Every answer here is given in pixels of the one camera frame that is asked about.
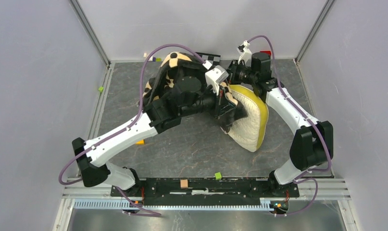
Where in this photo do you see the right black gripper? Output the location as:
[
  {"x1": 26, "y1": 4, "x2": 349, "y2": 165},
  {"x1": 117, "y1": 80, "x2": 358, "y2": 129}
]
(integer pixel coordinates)
[{"x1": 223, "y1": 59, "x2": 258, "y2": 86}]

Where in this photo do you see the white yellow-edged pillow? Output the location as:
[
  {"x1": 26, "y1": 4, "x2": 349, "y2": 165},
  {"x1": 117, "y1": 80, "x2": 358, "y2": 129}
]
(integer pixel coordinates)
[{"x1": 227, "y1": 85, "x2": 269, "y2": 152}]

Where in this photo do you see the black floral pillowcase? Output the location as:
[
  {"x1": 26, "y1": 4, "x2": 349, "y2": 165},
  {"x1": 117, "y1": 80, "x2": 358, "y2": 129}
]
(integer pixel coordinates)
[{"x1": 142, "y1": 52, "x2": 247, "y2": 133}]

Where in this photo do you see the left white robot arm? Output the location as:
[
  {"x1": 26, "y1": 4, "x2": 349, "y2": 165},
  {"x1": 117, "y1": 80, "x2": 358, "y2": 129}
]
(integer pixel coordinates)
[{"x1": 72, "y1": 76, "x2": 246, "y2": 196}]

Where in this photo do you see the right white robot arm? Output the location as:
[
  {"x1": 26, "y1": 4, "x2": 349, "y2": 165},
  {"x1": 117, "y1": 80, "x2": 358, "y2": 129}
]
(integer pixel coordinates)
[{"x1": 228, "y1": 52, "x2": 333, "y2": 196}]

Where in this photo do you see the black white checkerboard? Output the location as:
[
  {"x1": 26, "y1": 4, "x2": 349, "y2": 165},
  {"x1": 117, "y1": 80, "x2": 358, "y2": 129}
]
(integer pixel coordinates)
[{"x1": 197, "y1": 52, "x2": 221, "y2": 65}]

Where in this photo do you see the red block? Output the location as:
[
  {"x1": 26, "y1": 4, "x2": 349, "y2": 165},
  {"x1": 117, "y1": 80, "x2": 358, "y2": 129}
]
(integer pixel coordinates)
[{"x1": 260, "y1": 51, "x2": 272, "y2": 56}]

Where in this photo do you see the green cube on base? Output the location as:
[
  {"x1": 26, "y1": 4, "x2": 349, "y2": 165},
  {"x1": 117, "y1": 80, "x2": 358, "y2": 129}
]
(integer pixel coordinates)
[{"x1": 214, "y1": 172, "x2": 222, "y2": 180}]

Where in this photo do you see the tan wooden cube on base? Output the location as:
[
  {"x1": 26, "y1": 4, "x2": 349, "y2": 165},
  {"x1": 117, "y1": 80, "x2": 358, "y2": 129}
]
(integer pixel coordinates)
[{"x1": 180, "y1": 179, "x2": 188, "y2": 189}]

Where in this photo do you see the yellow triangle stencil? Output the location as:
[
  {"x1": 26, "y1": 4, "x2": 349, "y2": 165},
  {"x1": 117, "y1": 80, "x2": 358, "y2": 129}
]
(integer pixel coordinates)
[{"x1": 136, "y1": 140, "x2": 145, "y2": 145}]

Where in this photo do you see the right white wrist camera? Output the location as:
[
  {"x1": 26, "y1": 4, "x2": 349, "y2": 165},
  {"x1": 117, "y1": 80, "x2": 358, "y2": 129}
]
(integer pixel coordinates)
[{"x1": 237, "y1": 40, "x2": 252, "y2": 64}]

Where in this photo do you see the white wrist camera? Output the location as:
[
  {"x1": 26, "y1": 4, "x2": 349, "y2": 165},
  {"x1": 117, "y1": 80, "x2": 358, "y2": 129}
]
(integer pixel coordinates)
[
  {"x1": 202, "y1": 61, "x2": 229, "y2": 96},
  {"x1": 237, "y1": 40, "x2": 252, "y2": 64}
]

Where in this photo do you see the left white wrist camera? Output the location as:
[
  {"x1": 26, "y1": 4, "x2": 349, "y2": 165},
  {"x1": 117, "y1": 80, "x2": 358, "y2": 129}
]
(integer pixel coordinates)
[{"x1": 202, "y1": 61, "x2": 229, "y2": 96}]

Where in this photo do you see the grey slotted cable duct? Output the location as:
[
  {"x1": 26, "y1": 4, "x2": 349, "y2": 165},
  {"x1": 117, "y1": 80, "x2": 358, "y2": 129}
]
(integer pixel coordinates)
[{"x1": 73, "y1": 199, "x2": 274, "y2": 212}]

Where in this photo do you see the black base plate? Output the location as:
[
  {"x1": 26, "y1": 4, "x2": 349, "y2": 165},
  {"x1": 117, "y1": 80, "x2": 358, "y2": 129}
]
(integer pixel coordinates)
[{"x1": 124, "y1": 177, "x2": 300, "y2": 205}]

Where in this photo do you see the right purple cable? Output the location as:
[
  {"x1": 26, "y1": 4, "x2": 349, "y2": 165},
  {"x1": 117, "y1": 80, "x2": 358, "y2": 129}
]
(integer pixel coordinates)
[{"x1": 247, "y1": 35, "x2": 333, "y2": 218}]

